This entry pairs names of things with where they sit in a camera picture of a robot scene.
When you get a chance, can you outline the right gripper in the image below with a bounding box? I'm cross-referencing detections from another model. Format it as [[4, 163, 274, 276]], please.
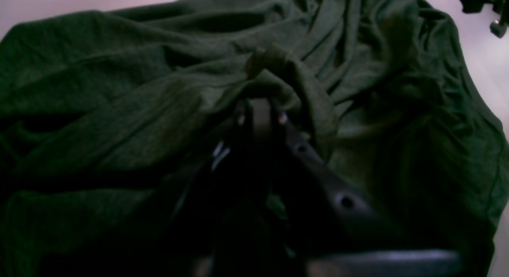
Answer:
[[453, 0, 509, 39]]

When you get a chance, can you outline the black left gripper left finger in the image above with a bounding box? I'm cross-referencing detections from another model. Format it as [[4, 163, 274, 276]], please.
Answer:
[[158, 100, 259, 277]]

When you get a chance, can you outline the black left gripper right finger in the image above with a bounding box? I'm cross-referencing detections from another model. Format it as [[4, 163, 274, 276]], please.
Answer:
[[258, 99, 462, 277]]

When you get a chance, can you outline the dark green t-shirt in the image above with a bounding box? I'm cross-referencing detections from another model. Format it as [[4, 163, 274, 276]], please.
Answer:
[[1, 0, 508, 277]]

